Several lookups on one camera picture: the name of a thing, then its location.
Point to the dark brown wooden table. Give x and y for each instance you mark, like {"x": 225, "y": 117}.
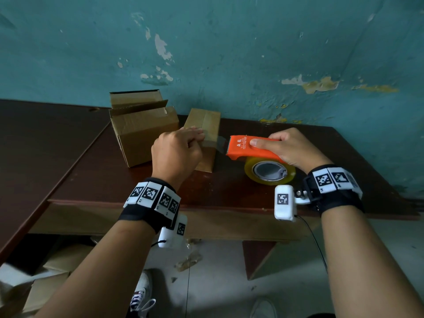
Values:
{"x": 82, "y": 221}

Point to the dark brown wooden desk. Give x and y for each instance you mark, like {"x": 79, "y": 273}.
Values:
{"x": 43, "y": 152}

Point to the small brown cardboard box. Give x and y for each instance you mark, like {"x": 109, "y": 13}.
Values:
{"x": 207, "y": 124}

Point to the large brown cardboard box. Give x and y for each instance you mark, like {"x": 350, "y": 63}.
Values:
{"x": 145, "y": 142}

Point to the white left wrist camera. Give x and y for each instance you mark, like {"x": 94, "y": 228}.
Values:
{"x": 170, "y": 238}

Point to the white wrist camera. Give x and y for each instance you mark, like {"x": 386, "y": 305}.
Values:
{"x": 170, "y": 238}
{"x": 285, "y": 210}

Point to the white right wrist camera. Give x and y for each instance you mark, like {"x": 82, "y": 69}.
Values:
{"x": 285, "y": 210}

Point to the person's right forearm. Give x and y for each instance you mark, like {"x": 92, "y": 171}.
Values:
{"x": 371, "y": 271}

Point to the crumpled clear plastic scrap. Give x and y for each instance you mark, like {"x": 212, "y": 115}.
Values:
{"x": 188, "y": 261}

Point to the black trousers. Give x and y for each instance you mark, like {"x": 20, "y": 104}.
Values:
{"x": 321, "y": 316}

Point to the person's left forearm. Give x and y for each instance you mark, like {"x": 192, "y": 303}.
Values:
{"x": 106, "y": 274}

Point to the white left shoe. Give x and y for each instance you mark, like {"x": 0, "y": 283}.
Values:
{"x": 142, "y": 288}

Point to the person's right hand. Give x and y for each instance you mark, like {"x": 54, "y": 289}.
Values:
{"x": 298, "y": 149}

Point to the yellowish clear tape roll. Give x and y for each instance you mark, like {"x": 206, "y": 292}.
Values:
{"x": 253, "y": 175}

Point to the person's left hand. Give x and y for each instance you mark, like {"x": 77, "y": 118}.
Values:
{"x": 175, "y": 155}

